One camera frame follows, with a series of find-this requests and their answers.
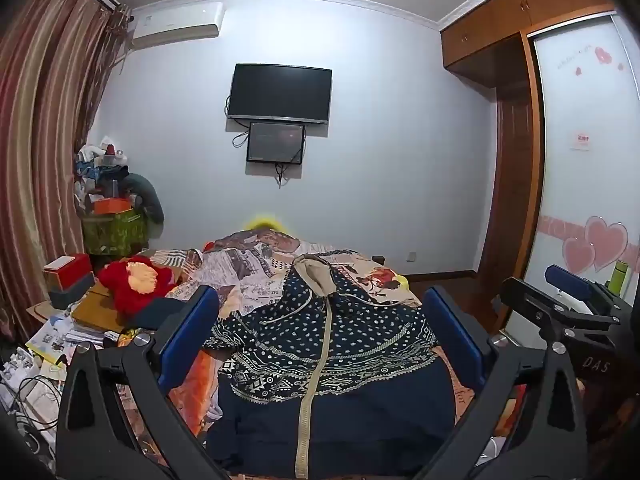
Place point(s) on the green bottle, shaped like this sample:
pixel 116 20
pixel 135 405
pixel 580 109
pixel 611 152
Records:
pixel 619 277

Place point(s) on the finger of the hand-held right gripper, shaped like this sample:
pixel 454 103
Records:
pixel 565 281
pixel 525 302

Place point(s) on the pile of mixed clutter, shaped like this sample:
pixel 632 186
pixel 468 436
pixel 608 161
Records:
pixel 97 170

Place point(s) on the red and white door sticker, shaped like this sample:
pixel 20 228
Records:
pixel 582 141

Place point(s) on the red plush toy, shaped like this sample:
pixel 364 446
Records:
pixel 120 285

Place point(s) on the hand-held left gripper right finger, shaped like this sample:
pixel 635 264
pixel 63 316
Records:
pixel 452 332

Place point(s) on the dark blue cloth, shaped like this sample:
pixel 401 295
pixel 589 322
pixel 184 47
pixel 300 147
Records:
pixel 160 312

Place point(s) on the black wall television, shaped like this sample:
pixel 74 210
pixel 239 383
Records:
pixel 280 92

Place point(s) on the orange box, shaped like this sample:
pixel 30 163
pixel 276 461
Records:
pixel 112 206

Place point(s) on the brown cardboard sheet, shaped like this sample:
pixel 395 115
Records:
pixel 97 307

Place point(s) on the printed blanket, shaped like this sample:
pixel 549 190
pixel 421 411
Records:
pixel 250 267

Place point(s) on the red box with white lid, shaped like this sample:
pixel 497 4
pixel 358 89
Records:
pixel 67 265

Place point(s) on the white wall socket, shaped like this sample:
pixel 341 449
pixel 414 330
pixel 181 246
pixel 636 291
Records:
pixel 412 256

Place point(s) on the striped brown curtain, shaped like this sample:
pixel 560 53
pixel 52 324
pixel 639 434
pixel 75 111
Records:
pixel 45 135

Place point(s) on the navy patterned hooded jacket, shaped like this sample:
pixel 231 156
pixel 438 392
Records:
pixel 350 340

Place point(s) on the pile of papers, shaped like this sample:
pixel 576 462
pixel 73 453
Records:
pixel 55 340

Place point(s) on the white sliding door with hearts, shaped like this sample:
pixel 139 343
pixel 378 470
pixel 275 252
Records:
pixel 575 185

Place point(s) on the white air conditioner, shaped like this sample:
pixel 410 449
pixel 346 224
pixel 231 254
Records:
pixel 175 22

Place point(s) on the small black wall monitor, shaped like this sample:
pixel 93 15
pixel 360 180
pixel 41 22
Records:
pixel 276 142

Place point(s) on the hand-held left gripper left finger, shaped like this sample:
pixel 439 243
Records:
pixel 192 327

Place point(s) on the wooden wardrobe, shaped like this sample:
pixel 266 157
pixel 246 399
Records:
pixel 500 15

